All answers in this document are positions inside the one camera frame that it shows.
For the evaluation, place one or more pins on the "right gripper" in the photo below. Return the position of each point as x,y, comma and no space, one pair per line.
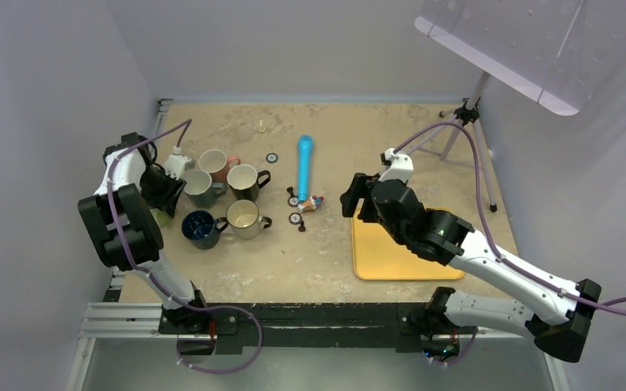
360,186

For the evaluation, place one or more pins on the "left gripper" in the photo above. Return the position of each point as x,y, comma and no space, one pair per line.
167,200

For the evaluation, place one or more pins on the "grey teal ceramic mug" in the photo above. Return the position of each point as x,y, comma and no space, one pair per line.
201,189

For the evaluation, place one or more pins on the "dark blue ceramic mug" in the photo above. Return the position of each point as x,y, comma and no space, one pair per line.
202,229

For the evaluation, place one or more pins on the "pink ceramic mug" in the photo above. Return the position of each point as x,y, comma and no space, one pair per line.
217,163

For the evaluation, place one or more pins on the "black ceramic mug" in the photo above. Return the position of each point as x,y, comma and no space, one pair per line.
245,181

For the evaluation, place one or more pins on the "cream white ceramic mug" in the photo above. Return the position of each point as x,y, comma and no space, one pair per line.
245,219

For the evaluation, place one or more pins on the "light green ceramic mug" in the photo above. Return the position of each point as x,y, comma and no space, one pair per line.
162,218

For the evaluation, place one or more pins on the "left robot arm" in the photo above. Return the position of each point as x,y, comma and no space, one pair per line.
118,218

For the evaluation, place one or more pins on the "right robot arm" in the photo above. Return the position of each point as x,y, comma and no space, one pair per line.
555,313

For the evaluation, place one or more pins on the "blue toy microphone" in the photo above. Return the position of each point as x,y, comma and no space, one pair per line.
305,147

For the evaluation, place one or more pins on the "translucent perforated panel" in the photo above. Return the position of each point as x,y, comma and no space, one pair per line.
556,53

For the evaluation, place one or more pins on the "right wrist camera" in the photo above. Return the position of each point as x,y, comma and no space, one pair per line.
396,166

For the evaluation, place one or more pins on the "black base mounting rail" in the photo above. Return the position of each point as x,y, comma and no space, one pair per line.
404,327

